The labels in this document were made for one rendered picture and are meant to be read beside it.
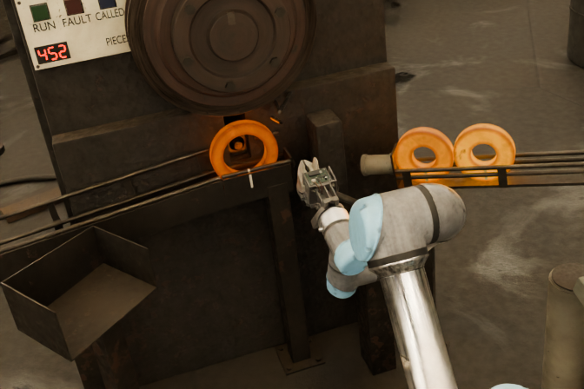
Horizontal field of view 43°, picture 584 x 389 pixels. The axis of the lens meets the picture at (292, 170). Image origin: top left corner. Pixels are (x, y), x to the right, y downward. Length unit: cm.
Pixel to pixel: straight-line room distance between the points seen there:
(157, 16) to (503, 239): 167
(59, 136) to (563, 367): 141
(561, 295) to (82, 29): 132
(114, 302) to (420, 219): 78
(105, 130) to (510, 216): 170
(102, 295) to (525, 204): 186
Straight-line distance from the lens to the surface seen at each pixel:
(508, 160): 196
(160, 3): 177
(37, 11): 192
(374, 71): 212
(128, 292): 182
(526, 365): 240
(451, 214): 140
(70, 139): 200
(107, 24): 193
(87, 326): 177
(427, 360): 138
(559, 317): 190
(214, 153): 197
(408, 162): 200
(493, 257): 282
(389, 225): 135
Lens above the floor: 165
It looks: 28 degrees down
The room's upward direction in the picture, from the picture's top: 7 degrees counter-clockwise
